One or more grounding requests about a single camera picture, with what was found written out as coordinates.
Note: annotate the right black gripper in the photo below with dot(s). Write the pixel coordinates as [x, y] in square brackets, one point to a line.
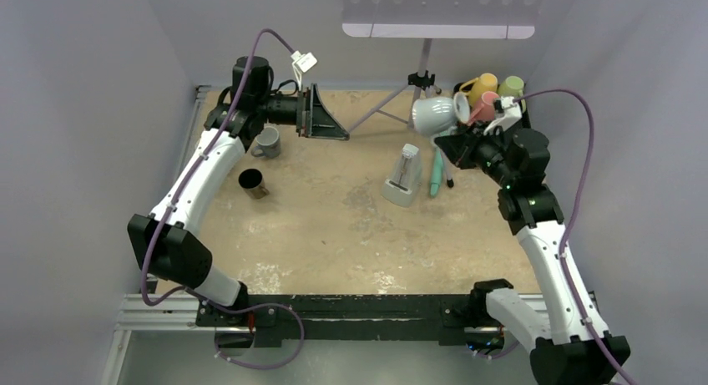
[461, 154]

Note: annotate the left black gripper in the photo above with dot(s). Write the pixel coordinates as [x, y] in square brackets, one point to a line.
[312, 119]

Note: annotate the light blue large mug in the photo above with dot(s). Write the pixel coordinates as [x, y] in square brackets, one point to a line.
[436, 114]

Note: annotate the grey blue small mug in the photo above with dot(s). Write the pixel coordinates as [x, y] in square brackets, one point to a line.
[267, 143]

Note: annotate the brown dark mug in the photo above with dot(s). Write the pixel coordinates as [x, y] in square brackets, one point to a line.
[252, 183]

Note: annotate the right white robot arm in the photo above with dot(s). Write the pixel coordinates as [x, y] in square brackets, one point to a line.
[571, 343]

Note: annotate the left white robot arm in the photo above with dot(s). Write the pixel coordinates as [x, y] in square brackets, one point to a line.
[165, 241]

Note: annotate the pink mug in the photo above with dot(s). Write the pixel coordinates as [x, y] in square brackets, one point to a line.
[483, 109]

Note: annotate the yellow mug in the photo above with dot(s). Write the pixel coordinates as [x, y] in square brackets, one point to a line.
[476, 87]

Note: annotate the green mug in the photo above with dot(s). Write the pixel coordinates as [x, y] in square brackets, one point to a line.
[512, 86]

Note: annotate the teal pen tool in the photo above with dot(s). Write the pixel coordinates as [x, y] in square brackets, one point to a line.
[437, 173]

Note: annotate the white metronome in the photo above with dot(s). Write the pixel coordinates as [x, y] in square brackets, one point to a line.
[402, 185]

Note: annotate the white light panel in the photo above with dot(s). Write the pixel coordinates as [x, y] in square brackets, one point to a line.
[440, 19]

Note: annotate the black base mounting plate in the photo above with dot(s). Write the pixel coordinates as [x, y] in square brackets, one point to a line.
[447, 319]

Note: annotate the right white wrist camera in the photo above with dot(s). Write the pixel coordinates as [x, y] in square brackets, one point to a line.
[508, 111]

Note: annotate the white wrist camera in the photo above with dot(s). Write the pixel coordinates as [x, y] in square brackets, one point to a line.
[508, 111]
[303, 62]

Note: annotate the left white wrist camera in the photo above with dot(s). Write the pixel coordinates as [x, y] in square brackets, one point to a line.
[303, 62]

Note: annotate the aluminium frame rail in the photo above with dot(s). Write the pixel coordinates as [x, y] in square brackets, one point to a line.
[326, 228]

